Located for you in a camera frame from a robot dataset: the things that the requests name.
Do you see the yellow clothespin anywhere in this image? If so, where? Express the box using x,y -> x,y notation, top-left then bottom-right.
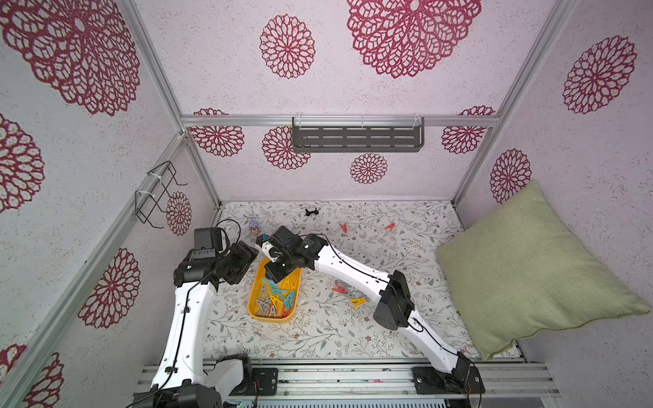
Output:
350,297 -> 367,309
281,276 -> 295,292

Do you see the teal clothespin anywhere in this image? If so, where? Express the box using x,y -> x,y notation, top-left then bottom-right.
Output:
283,291 -> 296,310
263,279 -> 287,301

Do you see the yellow storage box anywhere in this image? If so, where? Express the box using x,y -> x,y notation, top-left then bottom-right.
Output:
248,259 -> 303,323

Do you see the grey clothespin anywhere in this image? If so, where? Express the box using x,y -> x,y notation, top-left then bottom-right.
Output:
256,297 -> 277,318

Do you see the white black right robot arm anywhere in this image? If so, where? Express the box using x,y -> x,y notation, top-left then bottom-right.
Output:
256,226 -> 485,394

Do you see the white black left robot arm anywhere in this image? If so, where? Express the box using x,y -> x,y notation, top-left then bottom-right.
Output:
130,241 -> 258,407

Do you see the purple bunny figurine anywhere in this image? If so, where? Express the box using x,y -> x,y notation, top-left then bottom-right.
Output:
248,217 -> 261,236

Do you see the green pillow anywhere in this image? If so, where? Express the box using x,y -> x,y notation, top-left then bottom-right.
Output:
435,181 -> 651,360

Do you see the black wire wall rack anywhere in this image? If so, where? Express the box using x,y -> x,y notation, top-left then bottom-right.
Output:
133,160 -> 187,230

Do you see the grey wall shelf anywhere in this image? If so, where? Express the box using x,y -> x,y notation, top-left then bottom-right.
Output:
291,117 -> 424,153

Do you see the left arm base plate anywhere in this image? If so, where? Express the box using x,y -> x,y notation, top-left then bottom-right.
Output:
231,368 -> 279,397

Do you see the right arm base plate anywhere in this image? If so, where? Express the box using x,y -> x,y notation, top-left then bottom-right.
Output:
412,365 -> 486,395

